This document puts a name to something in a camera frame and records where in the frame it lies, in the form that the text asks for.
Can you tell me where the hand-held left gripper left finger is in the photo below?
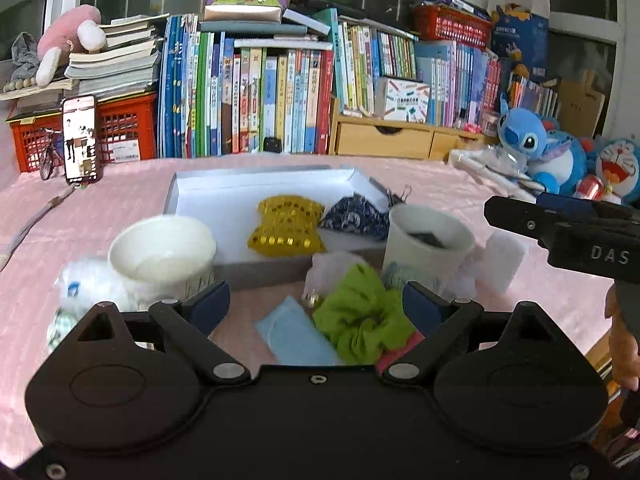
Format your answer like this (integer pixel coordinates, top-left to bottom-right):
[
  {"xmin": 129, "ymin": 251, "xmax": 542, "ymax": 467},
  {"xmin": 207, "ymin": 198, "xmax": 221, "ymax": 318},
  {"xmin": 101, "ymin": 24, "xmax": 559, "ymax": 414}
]
[{"xmin": 75, "ymin": 280, "xmax": 252, "ymax": 382}]

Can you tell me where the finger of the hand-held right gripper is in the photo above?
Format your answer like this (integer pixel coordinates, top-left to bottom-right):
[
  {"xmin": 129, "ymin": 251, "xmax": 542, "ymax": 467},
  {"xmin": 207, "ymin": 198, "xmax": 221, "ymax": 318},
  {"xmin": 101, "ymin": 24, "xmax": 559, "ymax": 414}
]
[
  {"xmin": 483, "ymin": 195, "xmax": 568, "ymax": 248},
  {"xmin": 536, "ymin": 192, "xmax": 640, "ymax": 222}
]

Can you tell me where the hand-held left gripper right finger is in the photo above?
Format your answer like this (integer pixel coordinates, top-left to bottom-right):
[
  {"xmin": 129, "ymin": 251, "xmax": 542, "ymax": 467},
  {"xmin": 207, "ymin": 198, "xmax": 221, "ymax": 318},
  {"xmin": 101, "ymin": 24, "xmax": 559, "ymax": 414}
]
[{"xmin": 381, "ymin": 281, "xmax": 568, "ymax": 382}]

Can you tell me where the pink bean bag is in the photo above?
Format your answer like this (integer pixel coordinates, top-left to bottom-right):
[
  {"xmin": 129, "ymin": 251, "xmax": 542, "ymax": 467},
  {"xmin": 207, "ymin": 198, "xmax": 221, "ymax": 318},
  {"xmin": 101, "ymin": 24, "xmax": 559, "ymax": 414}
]
[{"xmin": 375, "ymin": 331, "xmax": 427, "ymax": 375}]

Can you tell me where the green scrunchie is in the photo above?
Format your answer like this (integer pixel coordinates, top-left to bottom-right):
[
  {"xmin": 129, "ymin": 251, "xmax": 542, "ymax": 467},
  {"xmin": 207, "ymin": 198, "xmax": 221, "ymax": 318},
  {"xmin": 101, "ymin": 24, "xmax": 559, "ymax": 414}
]
[{"xmin": 312, "ymin": 264, "xmax": 420, "ymax": 367}]

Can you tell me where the light blue cloth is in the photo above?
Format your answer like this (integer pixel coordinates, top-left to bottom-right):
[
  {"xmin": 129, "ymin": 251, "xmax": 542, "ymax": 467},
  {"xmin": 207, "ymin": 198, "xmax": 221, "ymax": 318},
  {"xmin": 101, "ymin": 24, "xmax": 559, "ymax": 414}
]
[{"xmin": 252, "ymin": 295, "xmax": 345, "ymax": 367}]

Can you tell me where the translucent white pouch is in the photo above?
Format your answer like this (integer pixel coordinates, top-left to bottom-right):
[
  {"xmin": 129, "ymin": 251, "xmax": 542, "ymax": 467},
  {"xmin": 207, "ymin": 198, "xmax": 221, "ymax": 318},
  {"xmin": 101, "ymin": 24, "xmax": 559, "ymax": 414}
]
[{"xmin": 303, "ymin": 251, "xmax": 367, "ymax": 308}]

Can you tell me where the yellow sequin scrunchie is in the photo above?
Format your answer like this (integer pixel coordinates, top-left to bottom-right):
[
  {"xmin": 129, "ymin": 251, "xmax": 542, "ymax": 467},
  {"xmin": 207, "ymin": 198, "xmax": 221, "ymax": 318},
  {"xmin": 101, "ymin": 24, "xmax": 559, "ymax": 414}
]
[{"xmin": 247, "ymin": 195, "xmax": 327, "ymax": 259}]

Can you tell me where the dark blue patterned scrunchie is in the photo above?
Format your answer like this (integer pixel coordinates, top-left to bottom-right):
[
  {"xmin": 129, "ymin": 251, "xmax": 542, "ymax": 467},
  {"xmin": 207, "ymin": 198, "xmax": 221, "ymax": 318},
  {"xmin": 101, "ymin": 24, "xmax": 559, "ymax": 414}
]
[{"xmin": 317, "ymin": 195, "xmax": 392, "ymax": 242}]

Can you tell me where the white shallow box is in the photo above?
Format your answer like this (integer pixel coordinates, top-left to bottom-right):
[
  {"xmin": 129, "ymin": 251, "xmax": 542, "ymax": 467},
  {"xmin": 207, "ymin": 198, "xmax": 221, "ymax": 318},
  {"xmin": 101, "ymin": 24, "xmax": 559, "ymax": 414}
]
[{"xmin": 163, "ymin": 164, "xmax": 401, "ymax": 292}]

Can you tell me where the green patterned cloth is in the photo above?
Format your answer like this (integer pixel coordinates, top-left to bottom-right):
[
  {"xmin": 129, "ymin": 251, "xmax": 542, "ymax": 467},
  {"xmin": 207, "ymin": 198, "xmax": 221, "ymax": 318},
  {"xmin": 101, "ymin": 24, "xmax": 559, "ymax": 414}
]
[{"xmin": 46, "ymin": 306, "xmax": 83, "ymax": 355}]

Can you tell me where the person's right hand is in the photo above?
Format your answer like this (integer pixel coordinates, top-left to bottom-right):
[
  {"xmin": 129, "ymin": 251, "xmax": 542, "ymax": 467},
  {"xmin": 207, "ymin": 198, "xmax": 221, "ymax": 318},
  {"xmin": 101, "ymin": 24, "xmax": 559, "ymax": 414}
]
[{"xmin": 604, "ymin": 285, "xmax": 640, "ymax": 393}]

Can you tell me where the blue alien plush toy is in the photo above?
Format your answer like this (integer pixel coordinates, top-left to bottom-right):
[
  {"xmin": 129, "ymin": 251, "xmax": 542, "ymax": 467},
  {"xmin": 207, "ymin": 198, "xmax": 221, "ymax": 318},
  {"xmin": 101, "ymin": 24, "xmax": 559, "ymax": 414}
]
[{"xmin": 496, "ymin": 94, "xmax": 588, "ymax": 197}]

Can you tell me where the tall white paper cup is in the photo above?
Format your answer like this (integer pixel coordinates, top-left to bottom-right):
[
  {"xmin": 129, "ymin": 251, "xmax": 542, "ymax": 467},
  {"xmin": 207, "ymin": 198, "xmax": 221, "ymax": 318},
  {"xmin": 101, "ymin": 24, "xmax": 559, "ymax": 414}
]
[{"xmin": 382, "ymin": 203, "xmax": 477, "ymax": 302}]

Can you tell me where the clear bag of white items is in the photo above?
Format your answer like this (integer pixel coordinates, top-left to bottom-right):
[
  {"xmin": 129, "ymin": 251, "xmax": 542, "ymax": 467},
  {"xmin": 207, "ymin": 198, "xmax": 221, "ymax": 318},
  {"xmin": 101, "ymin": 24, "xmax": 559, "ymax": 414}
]
[{"xmin": 446, "ymin": 142, "xmax": 547, "ymax": 202}]

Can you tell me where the blue cat plush toy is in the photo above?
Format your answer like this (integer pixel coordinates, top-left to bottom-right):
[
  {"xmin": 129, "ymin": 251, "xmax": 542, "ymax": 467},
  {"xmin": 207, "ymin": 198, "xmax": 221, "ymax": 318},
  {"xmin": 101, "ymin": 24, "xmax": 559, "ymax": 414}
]
[{"xmin": 584, "ymin": 136, "xmax": 640, "ymax": 207}]

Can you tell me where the left white paper cup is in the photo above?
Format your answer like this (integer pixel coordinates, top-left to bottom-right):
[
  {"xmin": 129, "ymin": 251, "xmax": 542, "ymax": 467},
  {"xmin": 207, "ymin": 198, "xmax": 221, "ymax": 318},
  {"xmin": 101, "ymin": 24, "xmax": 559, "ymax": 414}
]
[{"xmin": 107, "ymin": 214, "xmax": 219, "ymax": 312}]

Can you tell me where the brown cardboard piece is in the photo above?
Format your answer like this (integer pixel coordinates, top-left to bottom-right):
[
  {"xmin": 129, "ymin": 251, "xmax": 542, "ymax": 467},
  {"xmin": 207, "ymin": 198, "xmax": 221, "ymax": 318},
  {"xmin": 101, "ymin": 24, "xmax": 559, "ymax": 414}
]
[{"xmin": 556, "ymin": 69, "xmax": 607, "ymax": 139}]

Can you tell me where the row of small slanted books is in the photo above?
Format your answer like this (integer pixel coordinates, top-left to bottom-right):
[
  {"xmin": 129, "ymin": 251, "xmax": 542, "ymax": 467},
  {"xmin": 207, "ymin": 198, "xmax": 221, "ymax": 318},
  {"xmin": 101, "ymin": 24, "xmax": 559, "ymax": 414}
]
[{"xmin": 506, "ymin": 71, "xmax": 561, "ymax": 122}]

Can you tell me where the black binder clip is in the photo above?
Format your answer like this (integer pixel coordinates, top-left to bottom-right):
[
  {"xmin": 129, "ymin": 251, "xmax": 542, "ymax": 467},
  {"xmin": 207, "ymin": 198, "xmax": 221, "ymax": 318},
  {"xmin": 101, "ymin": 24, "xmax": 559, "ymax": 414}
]
[{"xmin": 386, "ymin": 184, "xmax": 414, "ymax": 207}]

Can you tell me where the pink tablecloth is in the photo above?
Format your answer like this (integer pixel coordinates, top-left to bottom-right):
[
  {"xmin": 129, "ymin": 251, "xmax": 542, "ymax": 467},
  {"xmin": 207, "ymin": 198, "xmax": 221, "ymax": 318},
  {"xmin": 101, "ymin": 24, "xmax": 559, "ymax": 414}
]
[{"xmin": 0, "ymin": 152, "xmax": 640, "ymax": 463}]

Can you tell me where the row of blue pink books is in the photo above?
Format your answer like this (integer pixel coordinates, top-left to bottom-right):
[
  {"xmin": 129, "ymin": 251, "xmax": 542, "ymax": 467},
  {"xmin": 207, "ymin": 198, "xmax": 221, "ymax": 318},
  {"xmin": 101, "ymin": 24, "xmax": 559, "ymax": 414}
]
[{"xmin": 414, "ymin": 39, "xmax": 505, "ymax": 129}]

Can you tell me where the wooden drawer organizer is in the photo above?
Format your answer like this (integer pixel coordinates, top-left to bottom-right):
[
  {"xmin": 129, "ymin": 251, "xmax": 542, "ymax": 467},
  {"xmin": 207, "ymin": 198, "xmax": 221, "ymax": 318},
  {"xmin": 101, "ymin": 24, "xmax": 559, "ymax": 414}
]
[{"xmin": 327, "ymin": 97, "xmax": 498, "ymax": 162}]

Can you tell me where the blue paper bag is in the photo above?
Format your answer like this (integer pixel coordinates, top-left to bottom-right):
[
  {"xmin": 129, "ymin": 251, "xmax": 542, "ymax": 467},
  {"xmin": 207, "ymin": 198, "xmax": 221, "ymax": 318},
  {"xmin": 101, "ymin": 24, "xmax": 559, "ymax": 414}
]
[{"xmin": 489, "ymin": 3, "xmax": 551, "ymax": 80}]

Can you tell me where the white box with colourful print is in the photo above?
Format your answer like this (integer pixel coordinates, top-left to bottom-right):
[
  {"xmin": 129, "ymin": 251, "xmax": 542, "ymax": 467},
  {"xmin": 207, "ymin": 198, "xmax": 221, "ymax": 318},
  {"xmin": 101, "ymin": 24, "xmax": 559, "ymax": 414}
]
[{"xmin": 373, "ymin": 75, "xmax": 432, "ymax": 124}]

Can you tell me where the red plastic crate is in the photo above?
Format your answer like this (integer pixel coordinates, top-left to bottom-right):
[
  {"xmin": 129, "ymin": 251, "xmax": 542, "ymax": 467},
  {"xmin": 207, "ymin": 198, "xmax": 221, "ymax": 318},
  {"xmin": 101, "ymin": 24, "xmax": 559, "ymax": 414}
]
[{"xmin": 9, "ymin": 92, "xmax": 159, "ymax": 174}]

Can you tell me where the row of tall picture books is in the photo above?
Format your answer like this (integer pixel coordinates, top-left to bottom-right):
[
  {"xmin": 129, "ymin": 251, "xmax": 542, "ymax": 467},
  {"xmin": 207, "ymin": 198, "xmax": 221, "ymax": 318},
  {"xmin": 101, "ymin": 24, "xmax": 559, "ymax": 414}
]
[{"xmin": 157, "ymin": 12, "xmax": 337, "ymax": 159}]

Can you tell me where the red plastic basket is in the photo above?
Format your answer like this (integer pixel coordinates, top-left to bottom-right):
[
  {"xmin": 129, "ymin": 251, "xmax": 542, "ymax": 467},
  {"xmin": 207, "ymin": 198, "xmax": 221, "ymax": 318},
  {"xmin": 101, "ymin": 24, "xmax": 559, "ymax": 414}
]
[{"xmin": 411, "ymin": 3, "xmax": 494, "ymax": 52}]

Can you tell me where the smartphone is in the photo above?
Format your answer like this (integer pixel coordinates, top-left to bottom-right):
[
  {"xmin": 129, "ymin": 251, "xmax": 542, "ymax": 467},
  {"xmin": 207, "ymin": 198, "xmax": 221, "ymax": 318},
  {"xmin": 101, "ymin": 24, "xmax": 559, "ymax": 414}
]
[{"xmin": 61, "ymin": 94, "xmax": 104, "ymax": 187}]

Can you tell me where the miniature toy bicycle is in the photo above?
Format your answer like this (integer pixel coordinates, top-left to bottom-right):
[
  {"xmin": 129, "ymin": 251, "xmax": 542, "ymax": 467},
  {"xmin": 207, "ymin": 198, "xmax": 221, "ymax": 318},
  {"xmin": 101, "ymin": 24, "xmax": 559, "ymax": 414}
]
[{"xmin": 38, "ymin": 127, "xmax": 67, "ymax": 182}]

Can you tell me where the row of thin green books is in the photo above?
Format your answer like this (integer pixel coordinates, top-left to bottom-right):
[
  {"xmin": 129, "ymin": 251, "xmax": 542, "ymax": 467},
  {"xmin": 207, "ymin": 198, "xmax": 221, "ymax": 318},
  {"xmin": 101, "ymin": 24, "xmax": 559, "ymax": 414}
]
[{"xmin": 330, "ymin": 8, "xmax": 420, "ymax": 115}]

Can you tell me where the stack of flat paperback books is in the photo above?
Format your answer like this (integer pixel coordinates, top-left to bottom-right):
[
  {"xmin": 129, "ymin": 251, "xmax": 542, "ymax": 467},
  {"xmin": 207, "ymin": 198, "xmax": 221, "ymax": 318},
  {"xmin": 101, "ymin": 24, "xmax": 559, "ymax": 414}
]
[{"xmin": 64, "ymin": 14, "xmax": 172, "ymax": 102}]

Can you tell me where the pile of books lying flat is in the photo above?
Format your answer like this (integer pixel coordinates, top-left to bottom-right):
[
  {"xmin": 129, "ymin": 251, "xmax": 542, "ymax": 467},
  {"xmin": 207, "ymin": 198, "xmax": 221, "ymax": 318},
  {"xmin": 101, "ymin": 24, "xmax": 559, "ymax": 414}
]
[{"xmin": 199, "ymin": 8, "xmax": 333, "ymax": 52}]

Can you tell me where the pink plush toy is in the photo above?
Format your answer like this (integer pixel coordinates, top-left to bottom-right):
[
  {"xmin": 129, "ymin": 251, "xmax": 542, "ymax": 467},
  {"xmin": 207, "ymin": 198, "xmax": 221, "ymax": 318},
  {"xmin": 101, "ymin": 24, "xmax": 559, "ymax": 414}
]
[{"xmin": 35, "ymin": 4, "xmax": 109, "ymax": 89}]

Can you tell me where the grey plush toy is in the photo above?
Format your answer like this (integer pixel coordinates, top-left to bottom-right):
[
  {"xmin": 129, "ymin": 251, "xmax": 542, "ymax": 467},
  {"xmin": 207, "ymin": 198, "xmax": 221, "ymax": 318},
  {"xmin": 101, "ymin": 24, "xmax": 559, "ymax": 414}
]
[{"xmin": 10, "ymin": 31, "xmax": 42, "ymax": 86}]

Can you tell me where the beaded bracelet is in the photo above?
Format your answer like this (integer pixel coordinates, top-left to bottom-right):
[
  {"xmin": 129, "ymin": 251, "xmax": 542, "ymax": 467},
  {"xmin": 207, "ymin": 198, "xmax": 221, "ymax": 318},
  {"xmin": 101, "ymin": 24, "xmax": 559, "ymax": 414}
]
[{"xmin": 2, "ymin": 77, "xmax": 39, "ymax": 94}]

